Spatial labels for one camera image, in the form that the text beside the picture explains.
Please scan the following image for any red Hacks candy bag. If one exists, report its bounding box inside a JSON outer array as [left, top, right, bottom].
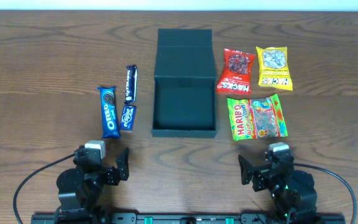
[[216, 49, 256, 95]]

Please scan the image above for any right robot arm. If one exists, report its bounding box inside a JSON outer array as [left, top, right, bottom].
[[238, 149, 317, 223]]

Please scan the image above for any blue Eclipse mints box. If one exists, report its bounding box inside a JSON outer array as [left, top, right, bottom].
[[120, 105, 136, 131]]

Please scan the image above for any yellow Hacks candy bag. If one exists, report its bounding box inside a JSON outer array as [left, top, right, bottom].
[[256, 47, 293, 91]]

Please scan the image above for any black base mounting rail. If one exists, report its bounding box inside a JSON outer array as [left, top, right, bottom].
[[30, 212, 346, 224]]

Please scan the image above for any blue Oreo cookie pack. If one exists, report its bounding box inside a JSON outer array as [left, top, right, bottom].
[[98, 86, 121, 138]]

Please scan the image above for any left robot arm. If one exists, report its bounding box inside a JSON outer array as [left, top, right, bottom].
[[54, 146, 129, 223]]

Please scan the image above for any blue Dairy Milk chocolate bar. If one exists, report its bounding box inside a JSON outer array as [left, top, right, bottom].
[[125, 65, 138, 105]]

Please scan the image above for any dark green gift box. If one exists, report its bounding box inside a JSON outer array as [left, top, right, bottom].
[[151, 29, 217, 138]]

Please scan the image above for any green Haribo gummy bag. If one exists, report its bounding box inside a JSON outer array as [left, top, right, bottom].
[[227, 94, 288, 141]]

